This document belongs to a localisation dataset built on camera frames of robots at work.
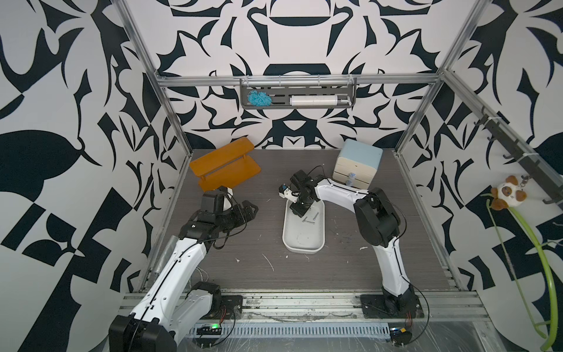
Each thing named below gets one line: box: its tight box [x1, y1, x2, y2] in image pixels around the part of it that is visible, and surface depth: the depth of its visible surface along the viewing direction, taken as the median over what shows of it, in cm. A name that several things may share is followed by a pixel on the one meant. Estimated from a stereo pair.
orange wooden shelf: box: [189, 137, 262, 193], surface depth 110 cm
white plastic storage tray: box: [282, 200, 325, 255], surface depth 92 cm
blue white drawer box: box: [332, 139, 384, 190], surface depth 101 cm
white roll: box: [290, 95, 352, 107], surface depth 92 cm
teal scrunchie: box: [247, 89, 273, 108], surface depth 93 cm
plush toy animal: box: [490, 175, 528, 212], surface depth 62 cm
